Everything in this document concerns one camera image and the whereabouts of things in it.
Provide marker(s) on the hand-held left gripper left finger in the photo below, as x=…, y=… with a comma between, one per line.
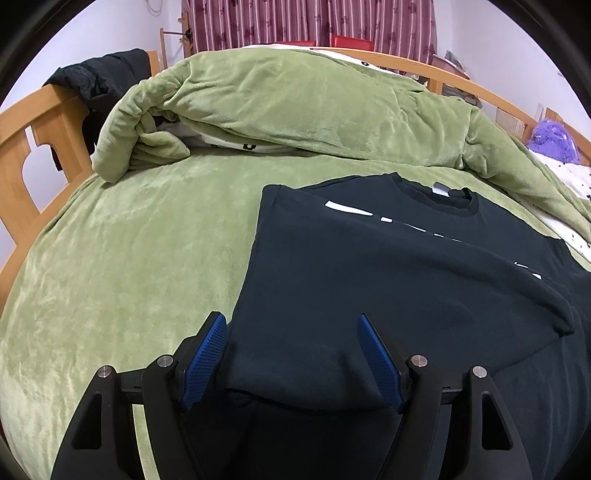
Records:
x=203, y=364

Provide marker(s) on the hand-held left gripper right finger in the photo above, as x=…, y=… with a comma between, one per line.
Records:
x=381, y=364

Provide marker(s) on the black sweatshirt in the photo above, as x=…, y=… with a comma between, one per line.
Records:
x=346, y=267

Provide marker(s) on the green plush bed blanket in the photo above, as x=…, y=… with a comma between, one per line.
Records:
x=115, y=254

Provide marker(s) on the white floral cloth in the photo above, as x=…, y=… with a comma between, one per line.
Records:
x=572, y=184

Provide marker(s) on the white slatted panel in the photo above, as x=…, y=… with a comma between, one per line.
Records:
x=510, y=122

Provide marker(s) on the green plush quilt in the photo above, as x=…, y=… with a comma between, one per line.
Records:
x=300, y=101

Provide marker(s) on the purple plush toy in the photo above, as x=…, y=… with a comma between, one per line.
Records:
x=551, y=138

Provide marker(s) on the black jacket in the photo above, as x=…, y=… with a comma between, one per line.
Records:
x=106, y=69

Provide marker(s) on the wooden rack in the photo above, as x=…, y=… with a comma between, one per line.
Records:
x=175, y=37

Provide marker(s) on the maroon striped curtain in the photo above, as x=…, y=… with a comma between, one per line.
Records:
x=277, y=21

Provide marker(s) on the wooden bed frame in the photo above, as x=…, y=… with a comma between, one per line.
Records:
x=18, y=138

